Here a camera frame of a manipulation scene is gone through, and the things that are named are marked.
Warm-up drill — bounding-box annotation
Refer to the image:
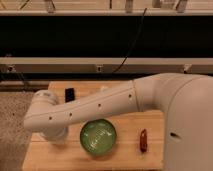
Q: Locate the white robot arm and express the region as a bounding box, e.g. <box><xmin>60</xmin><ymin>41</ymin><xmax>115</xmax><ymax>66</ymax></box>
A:
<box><xmin>24</xmin><ymin>73</ymin><xmax>213</xmax><ymax>171</ymax></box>

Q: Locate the wooden table board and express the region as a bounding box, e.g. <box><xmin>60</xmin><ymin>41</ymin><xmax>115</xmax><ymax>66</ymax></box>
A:
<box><xmin>21</xmin><ymin>80</ymin><xmax>168</xmax><ymax>171</ymax></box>

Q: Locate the black rectangular block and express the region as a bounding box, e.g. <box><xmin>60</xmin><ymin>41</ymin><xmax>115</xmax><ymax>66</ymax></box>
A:
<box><xmin>65</xmin><ymin>88</ymin><xmax>75</xmax><ymax>102</ymax></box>

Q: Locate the green bowl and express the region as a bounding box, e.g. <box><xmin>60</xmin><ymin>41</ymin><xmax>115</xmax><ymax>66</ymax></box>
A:
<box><xmin>80</xmin><ymin>119</ymin><xmax>117</xmax><ymax>156</ymax></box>

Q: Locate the black hanging cable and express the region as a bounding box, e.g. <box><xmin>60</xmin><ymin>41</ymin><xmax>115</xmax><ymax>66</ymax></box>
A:
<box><xmin>111</xmin><ymin>7</ymin><xmax>148</xmax><ymax>74</ymax></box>

